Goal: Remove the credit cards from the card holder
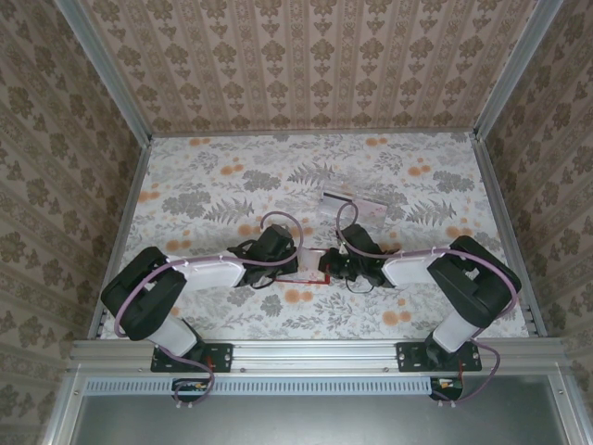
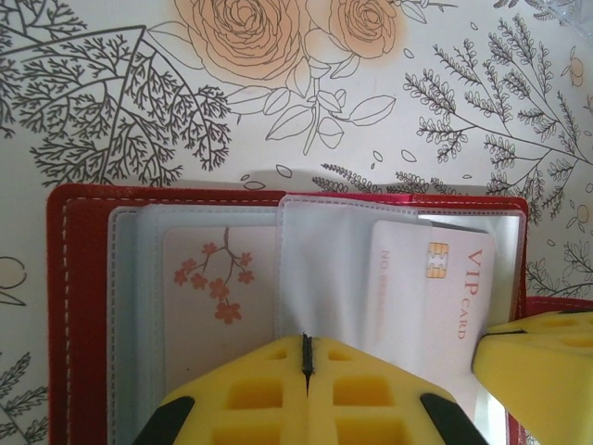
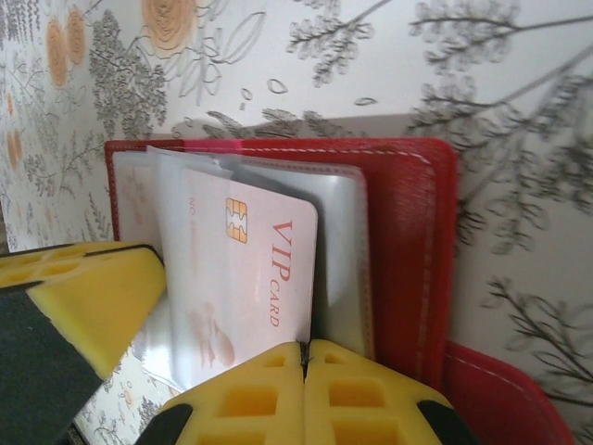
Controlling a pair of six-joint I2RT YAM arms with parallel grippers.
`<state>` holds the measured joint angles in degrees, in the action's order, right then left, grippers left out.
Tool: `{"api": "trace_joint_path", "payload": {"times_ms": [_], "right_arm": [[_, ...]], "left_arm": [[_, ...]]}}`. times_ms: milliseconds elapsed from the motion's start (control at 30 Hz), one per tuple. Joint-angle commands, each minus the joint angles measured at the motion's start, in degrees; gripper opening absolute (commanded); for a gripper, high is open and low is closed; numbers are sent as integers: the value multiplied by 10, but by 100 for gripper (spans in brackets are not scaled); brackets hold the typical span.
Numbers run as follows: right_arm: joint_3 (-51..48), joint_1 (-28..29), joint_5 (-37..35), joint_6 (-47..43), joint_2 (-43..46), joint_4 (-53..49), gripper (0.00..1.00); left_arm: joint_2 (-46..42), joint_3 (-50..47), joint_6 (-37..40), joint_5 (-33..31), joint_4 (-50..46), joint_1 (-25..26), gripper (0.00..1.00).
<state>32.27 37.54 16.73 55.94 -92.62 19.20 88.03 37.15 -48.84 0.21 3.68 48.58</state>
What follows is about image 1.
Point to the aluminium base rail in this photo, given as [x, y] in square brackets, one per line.
[315, 354]

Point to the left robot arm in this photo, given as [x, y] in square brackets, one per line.
[208, 275]

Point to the pink printed card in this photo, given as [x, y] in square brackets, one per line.
[370, 212]

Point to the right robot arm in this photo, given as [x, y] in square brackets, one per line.
[412, 271]

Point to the aluminium frame post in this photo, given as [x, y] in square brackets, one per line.
[105, 69]
[515, 69]

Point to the aluminium table back rail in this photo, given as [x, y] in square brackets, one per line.
[315, 133]

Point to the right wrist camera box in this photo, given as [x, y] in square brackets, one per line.
[343, 249]

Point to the grey metal sheet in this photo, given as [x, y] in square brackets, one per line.
[315, 422]

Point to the aluminium table side rail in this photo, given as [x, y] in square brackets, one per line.
[134, 185]
[492, 185]

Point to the white magnetic stripe card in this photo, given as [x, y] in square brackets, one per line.
[330, 206]

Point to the red card holder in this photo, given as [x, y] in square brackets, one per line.
[311, 264]

